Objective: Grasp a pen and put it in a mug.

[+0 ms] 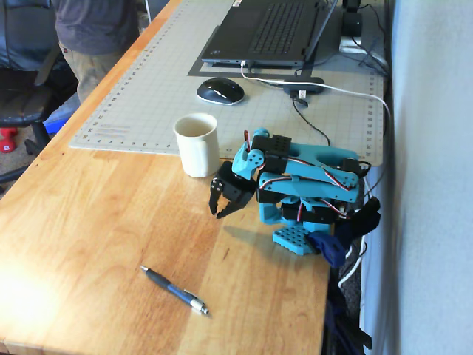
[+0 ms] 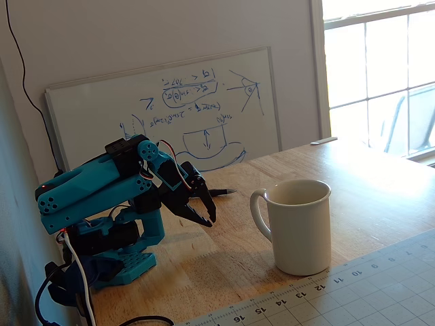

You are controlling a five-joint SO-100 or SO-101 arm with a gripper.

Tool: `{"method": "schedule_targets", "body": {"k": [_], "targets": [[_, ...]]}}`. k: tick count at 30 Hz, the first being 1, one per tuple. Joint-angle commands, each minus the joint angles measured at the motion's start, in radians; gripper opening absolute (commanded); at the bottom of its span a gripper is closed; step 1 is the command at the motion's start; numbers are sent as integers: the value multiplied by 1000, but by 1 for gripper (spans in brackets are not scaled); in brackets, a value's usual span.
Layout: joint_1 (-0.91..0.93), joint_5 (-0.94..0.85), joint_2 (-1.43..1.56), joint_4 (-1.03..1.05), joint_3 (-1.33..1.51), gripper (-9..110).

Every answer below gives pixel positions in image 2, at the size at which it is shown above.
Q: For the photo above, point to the small white flat strip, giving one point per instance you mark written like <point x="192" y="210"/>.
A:
<point x="323" y="141"/>

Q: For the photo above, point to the teal black gripper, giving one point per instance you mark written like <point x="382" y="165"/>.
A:
<point x="191" y="201"/>

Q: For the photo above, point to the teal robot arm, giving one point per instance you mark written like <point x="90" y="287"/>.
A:
<point x="88" y="176"/>

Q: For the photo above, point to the whiteboard with blue writing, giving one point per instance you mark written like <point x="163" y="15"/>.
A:
<point x="102" y="112"/>

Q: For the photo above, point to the dark blue table clamp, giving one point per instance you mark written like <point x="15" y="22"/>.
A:
<point x="98" y="270"/>

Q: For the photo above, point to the grey cutting mat with ruler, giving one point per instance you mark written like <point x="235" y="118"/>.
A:
<point x="374" y="292"/>

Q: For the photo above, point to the cream ceramic mug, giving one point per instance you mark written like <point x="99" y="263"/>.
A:
<point x="299" y="234"/>

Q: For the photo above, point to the outdoor chair behind window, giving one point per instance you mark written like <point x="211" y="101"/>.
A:
<point x="397" y="119"/>

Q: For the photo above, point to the black pen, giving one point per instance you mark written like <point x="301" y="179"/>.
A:
<point x="222" y="192"/>

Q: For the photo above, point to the white window frame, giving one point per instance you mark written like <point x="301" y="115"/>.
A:
<point x="319" y="68"/>

